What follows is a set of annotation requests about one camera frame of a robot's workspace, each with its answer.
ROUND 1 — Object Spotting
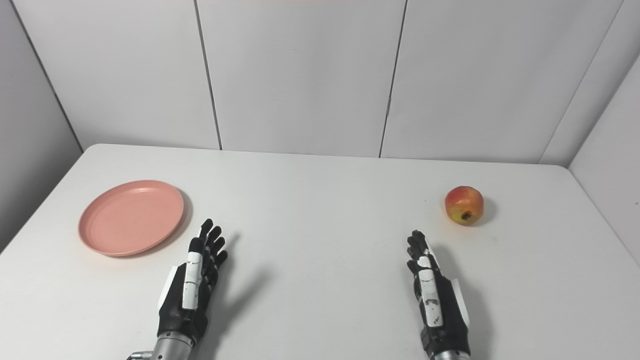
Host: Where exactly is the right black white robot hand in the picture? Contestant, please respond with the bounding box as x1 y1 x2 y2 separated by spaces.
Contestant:
406 229 472 357

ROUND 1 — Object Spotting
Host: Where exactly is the pink round plate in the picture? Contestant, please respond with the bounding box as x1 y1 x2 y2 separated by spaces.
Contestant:
78 180 185 258

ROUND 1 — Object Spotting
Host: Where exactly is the red yellow apple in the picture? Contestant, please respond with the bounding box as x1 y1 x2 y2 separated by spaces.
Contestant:
444 185 485 226

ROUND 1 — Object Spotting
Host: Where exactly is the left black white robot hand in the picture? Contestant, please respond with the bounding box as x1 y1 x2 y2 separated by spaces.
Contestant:
157 218 229 347

